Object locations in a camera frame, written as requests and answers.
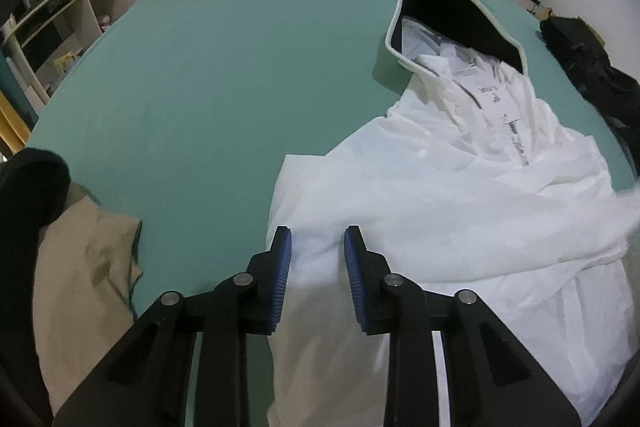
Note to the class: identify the white hooded jacket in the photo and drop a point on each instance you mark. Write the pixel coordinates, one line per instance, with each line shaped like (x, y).
(450, 207)

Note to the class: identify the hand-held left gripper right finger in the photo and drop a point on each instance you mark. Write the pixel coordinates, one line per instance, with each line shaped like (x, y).
(352, 277)

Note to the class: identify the cardboard boxes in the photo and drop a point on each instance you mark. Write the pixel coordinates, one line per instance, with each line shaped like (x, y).
(541, 10)

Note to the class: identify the beige clothes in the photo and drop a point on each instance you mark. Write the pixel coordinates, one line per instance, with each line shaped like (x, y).
(85, 287)

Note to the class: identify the black cloth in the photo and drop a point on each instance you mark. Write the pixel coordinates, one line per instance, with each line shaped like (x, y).
(30, 192)

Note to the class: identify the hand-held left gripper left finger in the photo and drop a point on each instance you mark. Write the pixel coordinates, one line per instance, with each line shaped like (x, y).
(280, 277)

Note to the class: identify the pile of black clothes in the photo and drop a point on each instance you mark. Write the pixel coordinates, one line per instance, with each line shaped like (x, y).
(585, 57)

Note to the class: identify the bed with green sheet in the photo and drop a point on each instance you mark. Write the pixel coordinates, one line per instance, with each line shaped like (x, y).
(200, 107)

